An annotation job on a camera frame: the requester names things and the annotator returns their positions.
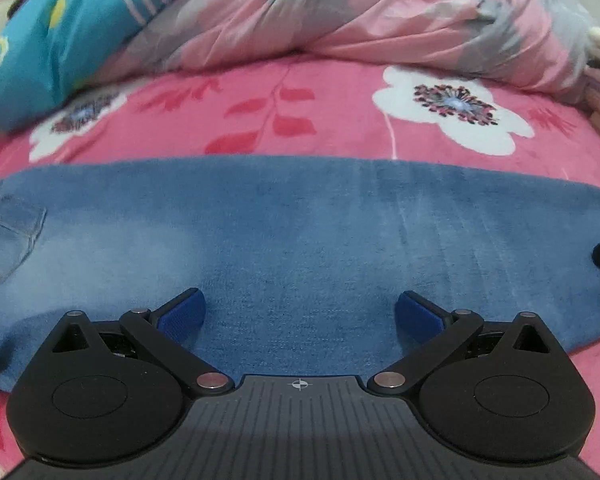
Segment pink floral blanket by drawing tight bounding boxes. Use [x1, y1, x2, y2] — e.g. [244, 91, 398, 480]
[0, 55, 600, 480]

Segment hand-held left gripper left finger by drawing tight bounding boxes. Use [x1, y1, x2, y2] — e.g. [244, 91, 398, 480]
[52, 287, 233, 396]

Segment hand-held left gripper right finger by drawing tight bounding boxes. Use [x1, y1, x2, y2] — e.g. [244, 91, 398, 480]
[367, 290, 551, 396]

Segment pink grey floral duvet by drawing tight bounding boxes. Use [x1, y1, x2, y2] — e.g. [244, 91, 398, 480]
[75, 0, 600, 106]

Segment blue denim jeans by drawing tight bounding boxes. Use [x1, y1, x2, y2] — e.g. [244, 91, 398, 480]
[0, 156, 600, 393]

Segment teal blue garment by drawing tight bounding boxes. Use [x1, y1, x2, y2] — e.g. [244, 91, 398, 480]
[0, 0, 176, 131]

